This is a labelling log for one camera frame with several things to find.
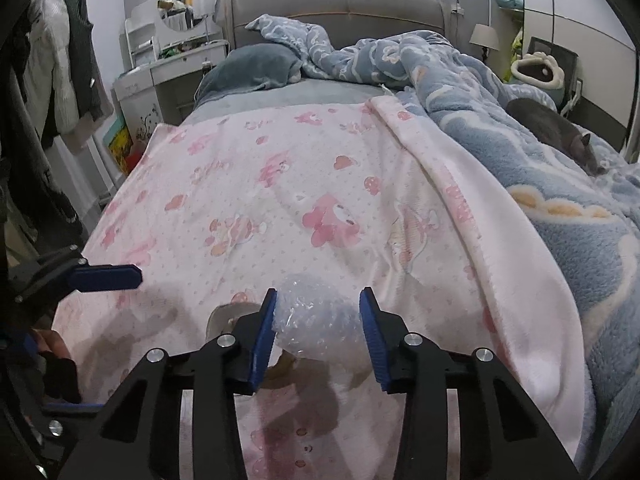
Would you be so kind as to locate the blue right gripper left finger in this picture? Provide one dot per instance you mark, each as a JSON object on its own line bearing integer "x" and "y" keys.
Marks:
{"x": 263, "y": 342}

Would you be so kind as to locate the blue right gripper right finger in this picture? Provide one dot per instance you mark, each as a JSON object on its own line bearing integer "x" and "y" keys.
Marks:
{"x": 373, "y": 325}

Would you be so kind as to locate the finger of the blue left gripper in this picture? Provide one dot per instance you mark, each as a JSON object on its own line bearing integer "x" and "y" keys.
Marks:
{"x": 106, "y": 278}

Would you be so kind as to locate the brown cardboard tape roll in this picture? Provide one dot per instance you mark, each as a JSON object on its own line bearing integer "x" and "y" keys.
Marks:
{"x": 222, "y": 321}

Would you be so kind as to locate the clear bubble wrap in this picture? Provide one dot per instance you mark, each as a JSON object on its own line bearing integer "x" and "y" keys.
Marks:
{"x": 313, "y": 321}

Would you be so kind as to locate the person's hand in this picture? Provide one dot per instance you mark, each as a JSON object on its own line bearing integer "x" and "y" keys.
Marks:
{"x": 51, "y": 342}

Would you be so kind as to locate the pink cartoon print blanket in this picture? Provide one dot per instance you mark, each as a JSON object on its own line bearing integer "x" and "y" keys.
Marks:
{"x": 345, "y": 197}

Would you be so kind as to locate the white dressing table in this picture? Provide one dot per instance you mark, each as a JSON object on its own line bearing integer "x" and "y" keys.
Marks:
{"x": 164, "y": 90}

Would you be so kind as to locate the blue cloud pattern duvet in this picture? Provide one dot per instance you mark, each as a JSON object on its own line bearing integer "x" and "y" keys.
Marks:
{"x": 590, "y": 224}

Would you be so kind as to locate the grey blue pillow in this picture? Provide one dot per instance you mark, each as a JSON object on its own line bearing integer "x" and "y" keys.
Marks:
{"x": 248, "y": 69}

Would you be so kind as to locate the grey cat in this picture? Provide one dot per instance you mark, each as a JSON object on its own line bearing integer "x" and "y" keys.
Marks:
{"x": 551, "y": 128}

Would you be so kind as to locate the white bedside lamp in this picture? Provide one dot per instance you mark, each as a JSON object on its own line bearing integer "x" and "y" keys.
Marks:
{"x": 485, "y": 37}

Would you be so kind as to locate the grey bed with headboard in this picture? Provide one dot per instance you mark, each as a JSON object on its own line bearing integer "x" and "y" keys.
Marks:
{"x": 344, "y": 20}

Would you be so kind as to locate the white wardrobe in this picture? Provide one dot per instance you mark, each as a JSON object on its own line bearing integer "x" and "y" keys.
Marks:
{"x": 607, "y": 66}

